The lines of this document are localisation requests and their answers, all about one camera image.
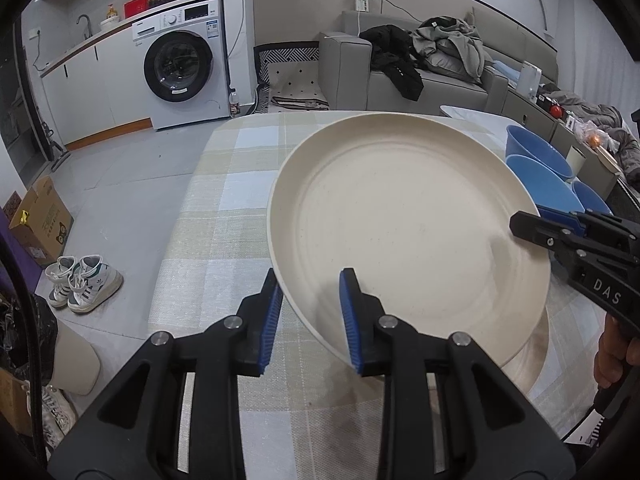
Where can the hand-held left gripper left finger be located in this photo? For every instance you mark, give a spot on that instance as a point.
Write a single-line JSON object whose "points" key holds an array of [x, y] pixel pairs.
{"points": [[270, 320]]}

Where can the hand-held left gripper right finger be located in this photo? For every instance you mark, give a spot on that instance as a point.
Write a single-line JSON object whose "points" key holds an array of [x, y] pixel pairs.
{"points": [[350, 320]]}

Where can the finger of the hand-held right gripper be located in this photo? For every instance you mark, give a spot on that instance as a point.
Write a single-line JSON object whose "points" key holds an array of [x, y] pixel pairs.
{"points": [[562, 217], [537, 232]]}

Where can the blue bowl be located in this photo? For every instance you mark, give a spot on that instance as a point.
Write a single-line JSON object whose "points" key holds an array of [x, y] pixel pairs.
{"points": [[545, 185], [592, 200], [535, 140]]}

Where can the cream round plate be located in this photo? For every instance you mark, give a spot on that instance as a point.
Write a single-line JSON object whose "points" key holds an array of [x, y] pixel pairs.
{"points": [[530, 355], [400, 210]]}

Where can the person's right hand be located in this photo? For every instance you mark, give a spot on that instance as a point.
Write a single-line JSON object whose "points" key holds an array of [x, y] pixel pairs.
{"points": [[610, 355]]}

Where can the white cup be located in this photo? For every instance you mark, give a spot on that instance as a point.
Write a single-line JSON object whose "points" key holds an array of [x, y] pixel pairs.
{"points": [[576, 160]]}

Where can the orange fruit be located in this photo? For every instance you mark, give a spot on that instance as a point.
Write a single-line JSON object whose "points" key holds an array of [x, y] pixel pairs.
{"points": [[593, 139]]}

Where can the grey duvet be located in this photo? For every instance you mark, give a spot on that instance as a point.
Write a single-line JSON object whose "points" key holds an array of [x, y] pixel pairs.
{"points": [[595, 115]]}

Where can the red apple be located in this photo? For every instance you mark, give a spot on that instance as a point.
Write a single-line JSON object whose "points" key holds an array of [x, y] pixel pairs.
{"points": [[554, 110]]}

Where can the grey nightstand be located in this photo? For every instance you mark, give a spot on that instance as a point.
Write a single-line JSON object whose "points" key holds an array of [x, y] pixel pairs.
{"points": [[525, 112]]}

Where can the white kettle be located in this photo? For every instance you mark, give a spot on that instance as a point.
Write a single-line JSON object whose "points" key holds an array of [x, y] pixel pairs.
{"points": [[531, 80]]}

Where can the checked tablecloth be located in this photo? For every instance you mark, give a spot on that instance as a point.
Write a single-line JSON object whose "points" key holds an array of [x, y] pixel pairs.
{"points": [[225, 185]]}

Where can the light blue pillow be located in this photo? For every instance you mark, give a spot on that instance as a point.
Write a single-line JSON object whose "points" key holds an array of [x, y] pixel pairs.
{"points": [[507, 71]]}

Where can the white sneaker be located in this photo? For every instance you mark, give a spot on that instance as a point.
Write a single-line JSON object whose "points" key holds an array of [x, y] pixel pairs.
{"points": [[61, 280], [95, 285]]}

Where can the white stool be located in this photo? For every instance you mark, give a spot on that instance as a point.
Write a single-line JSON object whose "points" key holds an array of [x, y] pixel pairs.
{"points": [[77, 365]]}

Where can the pile of grey clothes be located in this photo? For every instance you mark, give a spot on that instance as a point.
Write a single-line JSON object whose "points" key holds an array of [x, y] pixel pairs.
{"points": [[450, 45]]}

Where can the black jacket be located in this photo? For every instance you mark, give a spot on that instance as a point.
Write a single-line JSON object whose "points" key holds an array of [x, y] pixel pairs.
{"points": [[395, 65]]}

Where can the plastic bottle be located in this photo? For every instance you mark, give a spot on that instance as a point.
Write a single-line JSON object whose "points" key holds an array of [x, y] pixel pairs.
{"points": [[234, 102]]}

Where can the black trash bag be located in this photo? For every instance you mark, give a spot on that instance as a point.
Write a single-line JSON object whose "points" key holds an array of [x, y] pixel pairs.
{"points": [[25, 340]]}

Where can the grey sofa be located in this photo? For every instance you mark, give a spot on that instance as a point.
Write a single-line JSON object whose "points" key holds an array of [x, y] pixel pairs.
{"points": [[350, 70]]}

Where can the cardboard box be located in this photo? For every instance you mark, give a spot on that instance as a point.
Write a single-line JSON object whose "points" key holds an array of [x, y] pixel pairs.
{"points": [[42, 220]]}

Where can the white washing machine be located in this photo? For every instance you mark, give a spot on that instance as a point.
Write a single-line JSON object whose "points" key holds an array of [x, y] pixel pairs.
{"points": [[180, 60]]}

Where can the white counter cabinet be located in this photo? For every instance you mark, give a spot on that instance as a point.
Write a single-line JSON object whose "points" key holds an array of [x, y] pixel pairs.
{"points": [[100, 90]]}

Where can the red box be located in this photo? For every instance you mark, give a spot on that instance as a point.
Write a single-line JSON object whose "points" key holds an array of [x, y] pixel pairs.
{"points": [[136, 7]]}

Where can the metal faucet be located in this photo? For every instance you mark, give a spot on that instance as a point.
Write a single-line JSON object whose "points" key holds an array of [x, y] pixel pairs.
{"points": [[86, 22]]}

